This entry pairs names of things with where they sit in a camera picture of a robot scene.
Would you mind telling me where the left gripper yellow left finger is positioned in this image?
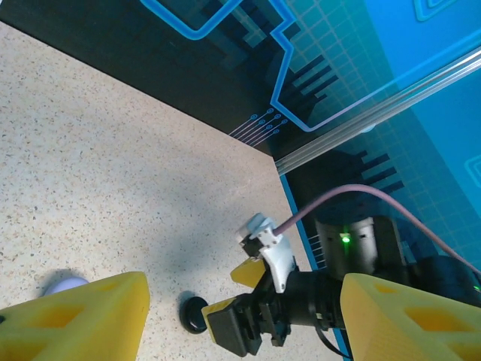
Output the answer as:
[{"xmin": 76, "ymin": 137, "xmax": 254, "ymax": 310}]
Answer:
[{"xmin": 0, "ymin": 271, "xmax": 151, "ymax": 361}]

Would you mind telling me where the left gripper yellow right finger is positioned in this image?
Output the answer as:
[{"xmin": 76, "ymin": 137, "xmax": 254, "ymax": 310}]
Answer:
[{"xmin": 340, "ymin": 272, "xmax": 481, "ymax": 361}]

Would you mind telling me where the purple earbud charging case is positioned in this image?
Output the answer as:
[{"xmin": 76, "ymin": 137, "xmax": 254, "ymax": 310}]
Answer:
[{"xmin": 37, "ymin": 276, "xmax": 91, "ymax": 300}]

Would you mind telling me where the black earbud charging case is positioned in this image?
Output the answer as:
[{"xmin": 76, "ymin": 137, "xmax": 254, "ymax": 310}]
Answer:
[{"xmin": 179, "ymin": 296, "xmax": 211, "ymax": 335}]

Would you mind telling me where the blue table edge strip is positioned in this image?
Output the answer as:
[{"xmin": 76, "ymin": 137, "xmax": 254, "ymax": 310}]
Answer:
[{"xmin": 280, "ymin": 174, "xmax": 331, "ymax": 272}]

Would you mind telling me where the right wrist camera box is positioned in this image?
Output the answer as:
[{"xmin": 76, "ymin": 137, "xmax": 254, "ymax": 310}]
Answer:
[{"xmin": 236, "ymin": 212, "xmax": 294, "ymax": 294}]

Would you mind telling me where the thin black cable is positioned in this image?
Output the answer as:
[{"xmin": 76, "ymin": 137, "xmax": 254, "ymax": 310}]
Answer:
[{"xmin": 317, "ymin": 326, "xmax": 354, "ymax": 361}]

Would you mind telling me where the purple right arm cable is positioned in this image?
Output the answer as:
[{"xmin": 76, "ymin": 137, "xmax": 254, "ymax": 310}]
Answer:
[{"xmin": 274, "ymin": 184, "xmax": 481, "ymax": 279}]

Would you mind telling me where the aluminium frame post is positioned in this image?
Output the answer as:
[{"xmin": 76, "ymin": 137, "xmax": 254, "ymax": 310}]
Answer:
[{"xmin": 274, "ymin": 48, "xmax": 481, "ymax": 176}]

